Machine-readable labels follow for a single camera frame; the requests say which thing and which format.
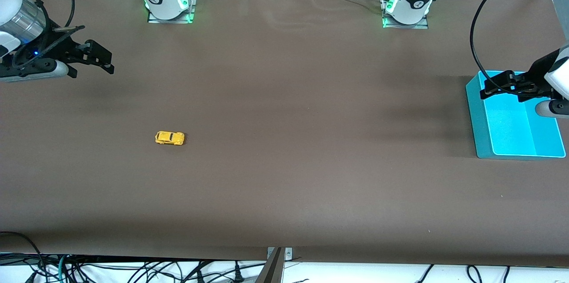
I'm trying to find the yellow toy beetle car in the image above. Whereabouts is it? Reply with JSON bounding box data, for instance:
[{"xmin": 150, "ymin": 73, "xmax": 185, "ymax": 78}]
[{"xmin": 155, "ymin": 131, "xmax": 185, "ymax": 146}]

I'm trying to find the turquoise plastic bin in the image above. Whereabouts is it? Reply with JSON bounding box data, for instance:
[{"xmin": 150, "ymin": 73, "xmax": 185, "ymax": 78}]
[{"xmin": 465, "ymin": 70, "xmax": 566, "ymax": 159}]

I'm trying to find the dark table support strut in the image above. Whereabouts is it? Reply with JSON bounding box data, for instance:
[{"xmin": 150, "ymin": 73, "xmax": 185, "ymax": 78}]
[{"xmin": 255, "ymin": 247, "xmax": 285, "ymax": 283}]

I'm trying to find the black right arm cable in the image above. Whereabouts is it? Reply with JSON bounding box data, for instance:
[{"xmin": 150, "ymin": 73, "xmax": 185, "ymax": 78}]
[{"xmin": 11, "ymin": 0, "xmax": 76, "ymax": 70}]

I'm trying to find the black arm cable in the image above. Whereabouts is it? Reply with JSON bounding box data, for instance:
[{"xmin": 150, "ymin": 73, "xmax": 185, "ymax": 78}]
[
  {"xmin": 470, "ymin": 0, "xmax": 539, "ymax": 92},
  {"xmin": 11, "ymin": 0, "xmax": 76, "ymax": 70}
]

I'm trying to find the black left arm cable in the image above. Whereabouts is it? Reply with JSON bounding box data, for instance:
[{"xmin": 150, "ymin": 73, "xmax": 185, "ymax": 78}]
[{"xmin": 470, "ymin": 0, "xmax": 539, "ymax": 92}]

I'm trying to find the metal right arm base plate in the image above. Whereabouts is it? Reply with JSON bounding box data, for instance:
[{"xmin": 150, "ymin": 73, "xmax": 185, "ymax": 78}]
[{"xmin": 147, "ymin": 0, "xmax": 196, "ymax": 24}]

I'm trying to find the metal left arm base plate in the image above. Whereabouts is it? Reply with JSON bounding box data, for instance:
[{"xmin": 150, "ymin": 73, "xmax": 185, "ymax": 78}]
[{"xmin": 381, "ymin": 0, "xmax": 429, "ymax": 30}]

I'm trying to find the black looped floor cable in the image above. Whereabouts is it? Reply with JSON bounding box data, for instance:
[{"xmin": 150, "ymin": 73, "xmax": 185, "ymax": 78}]
[{"xmin": 0, "ymin": 231, "xmax": 45, "ymax": 283}]

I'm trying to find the small metal edge bracket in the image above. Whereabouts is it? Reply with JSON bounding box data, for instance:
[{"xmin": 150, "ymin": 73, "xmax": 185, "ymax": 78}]
[{"xmin": 267, "ymin": 247, "xmax": 294, "ymax": 260}]

